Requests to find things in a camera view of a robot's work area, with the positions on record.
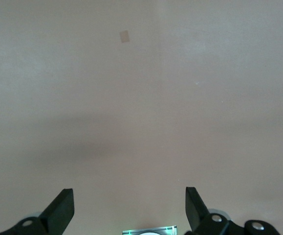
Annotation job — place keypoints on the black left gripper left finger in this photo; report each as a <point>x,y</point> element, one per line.
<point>55,215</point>

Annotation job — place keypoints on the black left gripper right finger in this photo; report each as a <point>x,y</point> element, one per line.
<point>197,215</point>

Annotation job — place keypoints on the brown tape patch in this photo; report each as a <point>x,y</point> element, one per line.
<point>124,37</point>

